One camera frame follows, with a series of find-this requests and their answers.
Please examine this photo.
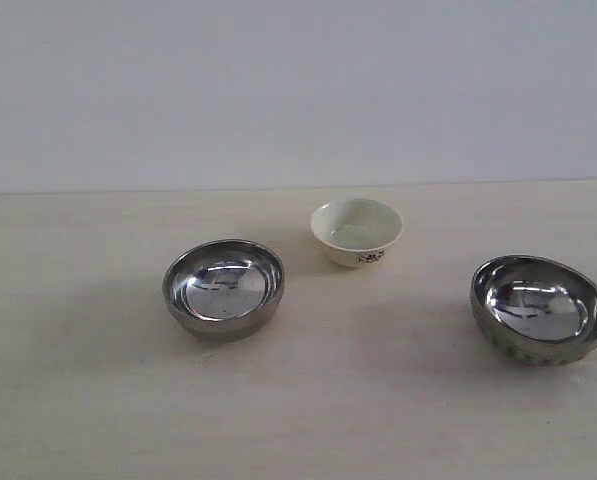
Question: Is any smooth stainless steel bowl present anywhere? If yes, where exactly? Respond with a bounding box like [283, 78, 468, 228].
[162, 239, 285, 342]

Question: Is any ribbed stainless steel bowl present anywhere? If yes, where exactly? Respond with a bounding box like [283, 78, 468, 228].
[469, 255, 597, 367]

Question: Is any cream ceramic floral bowl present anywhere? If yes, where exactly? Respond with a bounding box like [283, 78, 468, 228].
[310, 198, 404, 268]

